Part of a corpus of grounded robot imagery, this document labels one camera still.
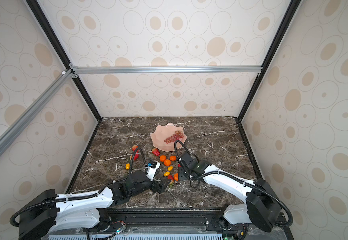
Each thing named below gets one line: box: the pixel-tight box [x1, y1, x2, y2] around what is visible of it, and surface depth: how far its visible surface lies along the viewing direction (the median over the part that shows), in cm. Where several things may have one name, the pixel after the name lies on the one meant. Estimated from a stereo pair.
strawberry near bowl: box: [152, 148, 160, 156], surface depth 100 cm
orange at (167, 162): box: [164, 159, 171, 167], surface depth 96 cm
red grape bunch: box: [164, 131, 184, 144], surface depth 105 cm
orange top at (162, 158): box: [159, 155, 167, 162], surface depth 98 cm
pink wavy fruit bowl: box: [150, 122, 188, 152], surface depth 108 cm
